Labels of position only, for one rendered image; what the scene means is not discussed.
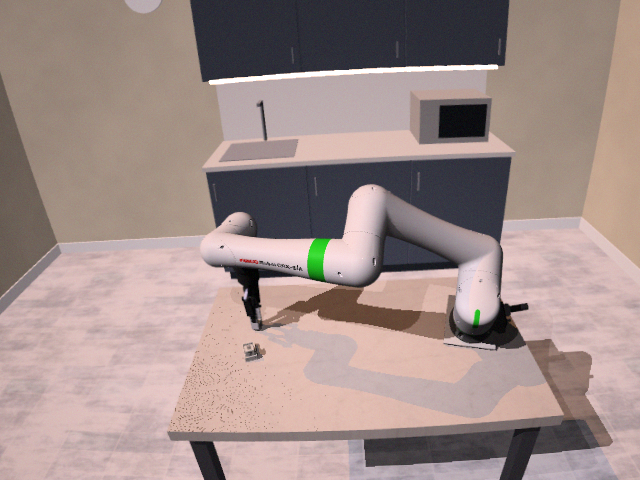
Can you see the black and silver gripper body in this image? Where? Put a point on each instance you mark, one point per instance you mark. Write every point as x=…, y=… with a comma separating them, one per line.
x=248, y=280

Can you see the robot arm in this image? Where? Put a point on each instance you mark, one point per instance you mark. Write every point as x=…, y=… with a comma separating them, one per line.
x=356, y=260

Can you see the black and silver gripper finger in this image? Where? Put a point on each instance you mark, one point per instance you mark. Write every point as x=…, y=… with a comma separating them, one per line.
x=249, y=308
x=257, y=299

